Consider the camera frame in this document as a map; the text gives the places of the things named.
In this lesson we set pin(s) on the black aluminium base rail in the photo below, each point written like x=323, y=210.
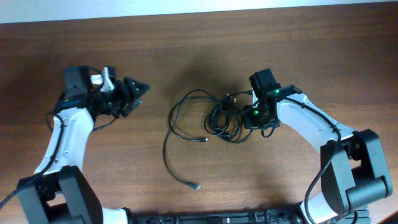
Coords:
x=254, y=217

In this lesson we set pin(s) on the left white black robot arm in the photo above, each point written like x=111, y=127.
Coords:
x=58, y=192

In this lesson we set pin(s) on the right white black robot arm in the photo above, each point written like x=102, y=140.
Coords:
x=353, y=168

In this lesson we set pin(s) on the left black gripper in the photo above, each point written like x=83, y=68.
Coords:
x=125, y=98

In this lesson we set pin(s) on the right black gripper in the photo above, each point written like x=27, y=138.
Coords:
x=250, y=122

